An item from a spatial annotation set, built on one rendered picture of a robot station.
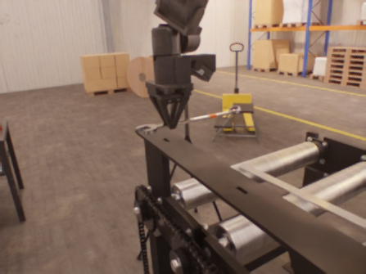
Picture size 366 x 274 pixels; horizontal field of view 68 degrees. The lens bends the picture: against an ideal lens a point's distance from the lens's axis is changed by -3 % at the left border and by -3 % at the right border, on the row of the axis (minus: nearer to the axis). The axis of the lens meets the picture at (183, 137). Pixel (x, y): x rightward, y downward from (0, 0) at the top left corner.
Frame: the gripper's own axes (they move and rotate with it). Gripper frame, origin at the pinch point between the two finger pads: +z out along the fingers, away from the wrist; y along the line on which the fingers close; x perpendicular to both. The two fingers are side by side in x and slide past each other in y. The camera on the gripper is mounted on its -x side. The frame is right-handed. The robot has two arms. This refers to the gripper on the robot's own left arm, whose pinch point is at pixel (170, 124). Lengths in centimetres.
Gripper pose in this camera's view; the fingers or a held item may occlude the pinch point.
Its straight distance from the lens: 60.6
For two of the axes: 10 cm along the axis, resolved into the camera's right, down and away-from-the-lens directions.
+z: 0.4, 9.4, 3.5
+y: -4.9, -2.8, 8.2
